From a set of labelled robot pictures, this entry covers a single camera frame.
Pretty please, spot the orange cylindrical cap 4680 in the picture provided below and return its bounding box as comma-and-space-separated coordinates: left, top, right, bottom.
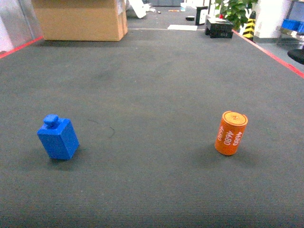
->
214, 111, 248, 156

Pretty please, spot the blue bottle-shaped plastic part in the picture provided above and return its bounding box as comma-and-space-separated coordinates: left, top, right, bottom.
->
37, 114, 79, 160

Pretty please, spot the white flat sheet on floor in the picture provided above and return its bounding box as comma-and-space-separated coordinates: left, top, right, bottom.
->
167, 24, 198, 31

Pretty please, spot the black equipment box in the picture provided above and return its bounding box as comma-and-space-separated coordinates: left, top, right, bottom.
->
205, 18, 234, 38

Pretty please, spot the large cardboard box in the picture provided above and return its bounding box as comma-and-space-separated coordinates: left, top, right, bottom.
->
32, 0, 128, 41

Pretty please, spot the yellow black striped bollard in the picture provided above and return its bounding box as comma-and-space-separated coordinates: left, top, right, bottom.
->
242, 11, 256, 41

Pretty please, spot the green potted plant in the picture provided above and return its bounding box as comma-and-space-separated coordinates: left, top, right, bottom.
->
214, 0, 258, 30

